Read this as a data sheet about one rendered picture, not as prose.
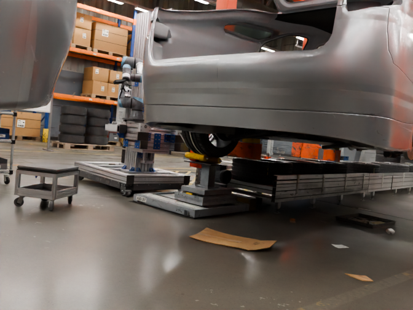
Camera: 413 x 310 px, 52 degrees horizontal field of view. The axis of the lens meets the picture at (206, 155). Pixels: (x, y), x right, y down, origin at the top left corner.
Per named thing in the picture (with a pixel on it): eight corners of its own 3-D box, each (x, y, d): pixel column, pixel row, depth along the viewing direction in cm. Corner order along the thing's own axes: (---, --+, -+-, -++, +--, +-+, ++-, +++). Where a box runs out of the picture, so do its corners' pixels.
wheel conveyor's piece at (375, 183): (367, 200, 599) (370, 173, 597) (312, 190, 655) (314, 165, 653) (390, 197, 673) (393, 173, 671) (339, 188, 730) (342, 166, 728)
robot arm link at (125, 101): (131, 109, 448) (136, 57, 438) (117, 107, 445) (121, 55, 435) (131, 108, 459) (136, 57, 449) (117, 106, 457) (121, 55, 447)
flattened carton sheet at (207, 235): (265, 254, 268) (266, 249, 268) (188, 238, 290) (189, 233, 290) (277, 244, 296) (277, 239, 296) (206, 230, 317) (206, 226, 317)
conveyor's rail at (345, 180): (275, 197, 412) (278, 175, 411) (270, 197, 416) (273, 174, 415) (368, 189, 597) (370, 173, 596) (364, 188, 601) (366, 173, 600)
